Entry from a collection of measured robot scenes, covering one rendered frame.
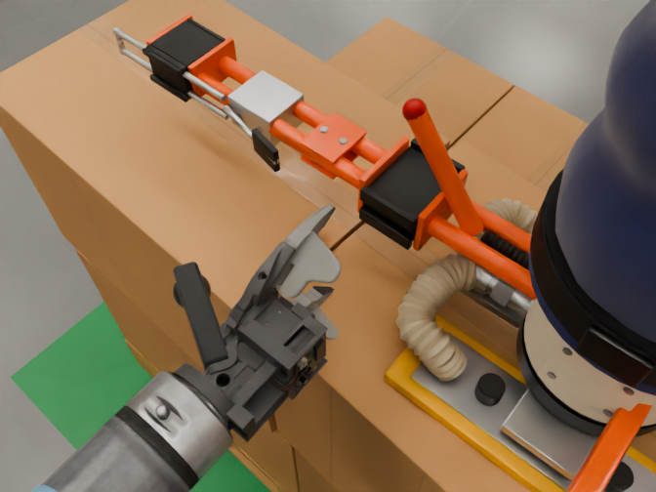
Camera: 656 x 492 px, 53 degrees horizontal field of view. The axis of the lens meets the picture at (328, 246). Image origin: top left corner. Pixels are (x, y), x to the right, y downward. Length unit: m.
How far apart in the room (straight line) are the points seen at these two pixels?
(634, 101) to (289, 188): 0.56
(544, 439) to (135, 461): 0.38
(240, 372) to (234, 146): 0.43
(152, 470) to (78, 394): 1.32
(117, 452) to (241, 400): 0.11
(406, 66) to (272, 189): 0.86
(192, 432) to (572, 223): 0.33
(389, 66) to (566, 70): 1.10
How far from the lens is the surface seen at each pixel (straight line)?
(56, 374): 1.92
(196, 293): 0.64
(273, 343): 0.58
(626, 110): 0.43
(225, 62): 0.87
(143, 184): 0.93
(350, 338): 0.76
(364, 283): 0.80
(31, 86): 1.12
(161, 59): 0.86
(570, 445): 0.71
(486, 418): 0.72
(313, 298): 0.71
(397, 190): 0.70
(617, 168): 0.46
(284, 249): 0.59
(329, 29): 2.69
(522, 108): 1.64
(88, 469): 0.56
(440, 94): 1.63
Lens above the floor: 1.63
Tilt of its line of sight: 56 degrees down
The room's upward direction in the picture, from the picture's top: straight up
